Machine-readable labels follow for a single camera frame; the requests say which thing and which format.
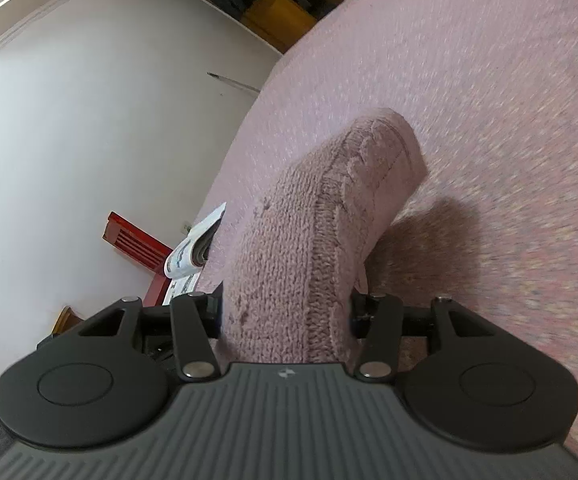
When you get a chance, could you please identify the thin grey stick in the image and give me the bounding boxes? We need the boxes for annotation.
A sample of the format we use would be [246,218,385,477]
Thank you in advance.
[207,72,261,94]

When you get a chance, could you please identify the red wooden chair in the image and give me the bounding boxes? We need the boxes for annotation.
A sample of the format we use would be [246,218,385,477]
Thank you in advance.
[103,211,174,307]

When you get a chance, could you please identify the wooden wardrobe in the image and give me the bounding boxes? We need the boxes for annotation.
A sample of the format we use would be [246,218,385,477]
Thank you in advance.
[110,0,394,55]

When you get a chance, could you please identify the open magazine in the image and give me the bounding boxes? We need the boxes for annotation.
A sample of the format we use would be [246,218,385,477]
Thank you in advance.
[163,202,228,307]

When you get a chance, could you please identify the brown wooden furniture piece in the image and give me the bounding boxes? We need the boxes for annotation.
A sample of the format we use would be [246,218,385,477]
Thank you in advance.
[50,305,86,337]

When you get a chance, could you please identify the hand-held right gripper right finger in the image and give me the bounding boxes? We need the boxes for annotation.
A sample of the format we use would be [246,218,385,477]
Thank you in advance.
[351,291,490,381]

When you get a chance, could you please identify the pink bedspread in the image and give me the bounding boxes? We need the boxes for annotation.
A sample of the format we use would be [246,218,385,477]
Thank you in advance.
[196,0,578,463]

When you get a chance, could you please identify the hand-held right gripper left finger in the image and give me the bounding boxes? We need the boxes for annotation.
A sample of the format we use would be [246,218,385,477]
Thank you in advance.
[76,282,226,382]

